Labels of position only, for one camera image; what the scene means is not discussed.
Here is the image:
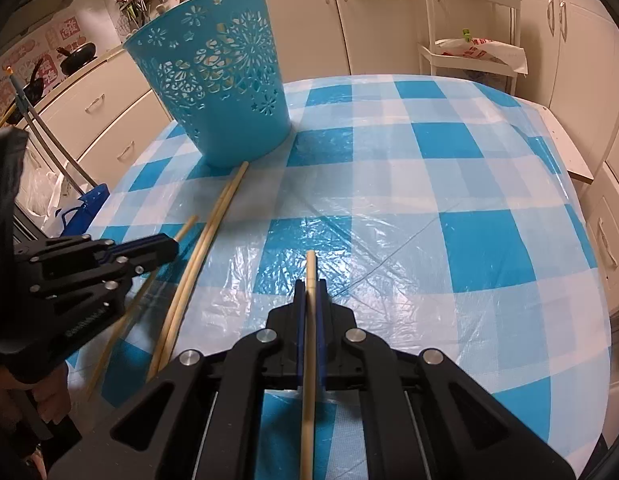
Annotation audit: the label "thin wooden chopstick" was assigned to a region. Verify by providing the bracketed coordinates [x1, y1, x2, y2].
[85, 213, 200, 401]

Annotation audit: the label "cream kitchen cabinet run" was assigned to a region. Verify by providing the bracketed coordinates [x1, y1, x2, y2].
[19, 0, 619, 311]

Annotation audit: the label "person's left hand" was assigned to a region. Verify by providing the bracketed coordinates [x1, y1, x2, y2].
[0, 361, 71, 460]

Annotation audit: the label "light wooden chopstick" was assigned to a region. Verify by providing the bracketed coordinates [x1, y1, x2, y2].
[156, 179, 242, 373]
[146, 160, 251, 384]

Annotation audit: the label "blue shopping bag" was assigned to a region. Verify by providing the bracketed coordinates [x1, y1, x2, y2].
[55, 183, 110, 236]

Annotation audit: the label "blue checkered plastic tablecloth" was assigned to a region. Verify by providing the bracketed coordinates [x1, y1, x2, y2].
[63, 72, 613, 480]

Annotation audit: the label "black frying pan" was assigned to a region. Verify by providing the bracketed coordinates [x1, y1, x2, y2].
[56, 42, 96, 76]

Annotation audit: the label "turquoise perforated plastic basket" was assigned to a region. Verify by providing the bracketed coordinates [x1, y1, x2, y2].
[123, 0, 291, 168]

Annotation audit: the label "white red plastic bag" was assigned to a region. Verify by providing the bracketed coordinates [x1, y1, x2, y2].
[435, 38, 529, 75]

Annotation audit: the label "white metal shelf trolley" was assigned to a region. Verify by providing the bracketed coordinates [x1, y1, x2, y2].
[415, 0, 523, 94]

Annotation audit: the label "broom handles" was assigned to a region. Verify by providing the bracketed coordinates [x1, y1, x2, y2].
[6, 67, 97, 195]

